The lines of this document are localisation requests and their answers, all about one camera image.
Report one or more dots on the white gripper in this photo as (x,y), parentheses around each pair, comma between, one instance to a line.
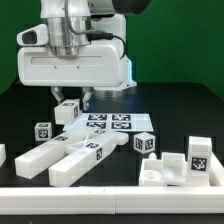
(97,65)

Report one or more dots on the white chair seat part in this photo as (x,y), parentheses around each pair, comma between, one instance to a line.
(169,170)

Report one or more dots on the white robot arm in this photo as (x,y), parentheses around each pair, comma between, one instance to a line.
(81,43)

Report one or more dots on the small white cube nut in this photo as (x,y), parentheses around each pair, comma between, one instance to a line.
(43,131)

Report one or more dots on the white tag sheet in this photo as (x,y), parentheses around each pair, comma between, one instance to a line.
(129,122)

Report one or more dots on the white cube nut with tag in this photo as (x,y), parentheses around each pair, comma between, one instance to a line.
(144,142)

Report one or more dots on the white L-shaped fence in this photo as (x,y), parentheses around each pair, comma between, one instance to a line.
(117,200)

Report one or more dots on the white chair back frame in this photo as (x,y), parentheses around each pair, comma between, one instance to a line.
(70,155)

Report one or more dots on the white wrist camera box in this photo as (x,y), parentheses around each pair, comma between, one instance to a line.
(35,36)

